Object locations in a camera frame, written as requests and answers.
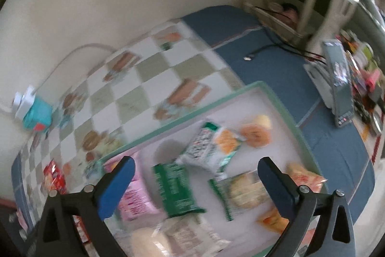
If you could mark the clear green-edged cookie packet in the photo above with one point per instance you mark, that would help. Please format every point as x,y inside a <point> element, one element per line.
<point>240,188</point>

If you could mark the white phone stand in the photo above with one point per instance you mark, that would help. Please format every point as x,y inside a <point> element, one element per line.
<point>315,79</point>

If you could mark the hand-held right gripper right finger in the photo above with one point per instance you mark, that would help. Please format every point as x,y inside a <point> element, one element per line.
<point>275,188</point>

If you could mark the black smartphone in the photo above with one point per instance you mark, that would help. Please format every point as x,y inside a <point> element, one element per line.
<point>340,82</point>

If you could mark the white green cracker packet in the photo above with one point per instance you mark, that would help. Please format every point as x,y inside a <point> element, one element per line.
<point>204,148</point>

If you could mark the round bun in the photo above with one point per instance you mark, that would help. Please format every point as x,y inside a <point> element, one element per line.
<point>150,240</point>

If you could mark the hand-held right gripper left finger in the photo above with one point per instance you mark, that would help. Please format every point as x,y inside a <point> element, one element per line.
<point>115,188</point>

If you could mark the checkered printed tablecloth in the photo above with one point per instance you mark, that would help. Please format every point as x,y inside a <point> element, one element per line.
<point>135,70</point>

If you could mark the dark green snack packet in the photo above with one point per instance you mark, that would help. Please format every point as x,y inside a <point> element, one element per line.
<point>177,191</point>

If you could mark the long orange snack packet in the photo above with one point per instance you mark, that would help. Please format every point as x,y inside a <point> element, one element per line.
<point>303,177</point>

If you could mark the teal tray with white inside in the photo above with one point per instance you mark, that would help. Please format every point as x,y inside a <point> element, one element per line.
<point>270,100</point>

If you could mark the pink cake roll packet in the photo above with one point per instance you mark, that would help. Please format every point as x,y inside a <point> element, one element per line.
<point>138,200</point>

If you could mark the white power strip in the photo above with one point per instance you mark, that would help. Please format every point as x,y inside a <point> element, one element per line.
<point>24,102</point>

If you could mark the orange jelly cup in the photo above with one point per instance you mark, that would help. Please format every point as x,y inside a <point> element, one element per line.
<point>255,135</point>

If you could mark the teal box with red crab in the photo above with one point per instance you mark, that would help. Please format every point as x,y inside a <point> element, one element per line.
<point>37,114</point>

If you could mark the pile of colourful stationery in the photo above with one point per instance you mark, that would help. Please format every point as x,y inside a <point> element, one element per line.
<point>367,79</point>

